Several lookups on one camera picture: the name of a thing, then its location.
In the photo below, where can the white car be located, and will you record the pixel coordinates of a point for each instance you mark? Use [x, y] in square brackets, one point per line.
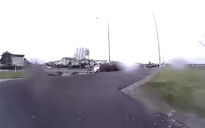
[96, 68]

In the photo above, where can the dark round bush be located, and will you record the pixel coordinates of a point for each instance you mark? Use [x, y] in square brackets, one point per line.
[110, 67]

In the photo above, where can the tall thin pole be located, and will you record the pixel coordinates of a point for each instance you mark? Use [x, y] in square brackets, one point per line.
[157, 43]
[108, 43]

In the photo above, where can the pale concrete kerb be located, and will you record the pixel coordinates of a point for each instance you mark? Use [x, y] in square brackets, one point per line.
[136, 86]

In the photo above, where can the dark grey asphalt path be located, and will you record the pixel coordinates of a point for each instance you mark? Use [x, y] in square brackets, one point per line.
[76, 100]

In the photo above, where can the green grass field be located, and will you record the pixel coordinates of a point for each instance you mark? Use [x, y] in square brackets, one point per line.
[186, 88]

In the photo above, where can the dark-roofed house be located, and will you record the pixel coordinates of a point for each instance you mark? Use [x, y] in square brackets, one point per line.
[12, 59]

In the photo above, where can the small grass strip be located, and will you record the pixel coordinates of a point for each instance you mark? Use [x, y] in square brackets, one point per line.
[5, 75]

